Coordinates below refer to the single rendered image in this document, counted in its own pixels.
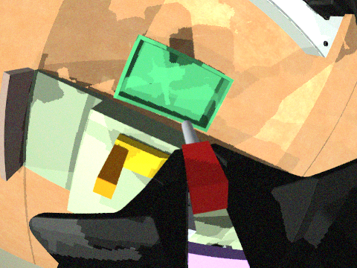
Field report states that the pale green ramp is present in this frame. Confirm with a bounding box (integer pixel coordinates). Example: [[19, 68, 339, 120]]
[[0, 68, 243, 250]]

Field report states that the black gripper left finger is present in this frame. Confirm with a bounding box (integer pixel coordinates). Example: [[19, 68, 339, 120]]
[[29, 149, 188, 268]]

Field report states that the yellow chock with orange handle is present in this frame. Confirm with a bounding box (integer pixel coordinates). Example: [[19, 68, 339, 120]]
[[93, 134, 170, 199]]

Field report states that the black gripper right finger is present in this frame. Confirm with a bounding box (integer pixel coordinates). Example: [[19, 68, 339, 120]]
[[210, 144, 357, 268]]

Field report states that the red-headed metal pin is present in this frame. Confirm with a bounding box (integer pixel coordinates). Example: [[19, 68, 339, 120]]
[[181, 120, 228, 214]]

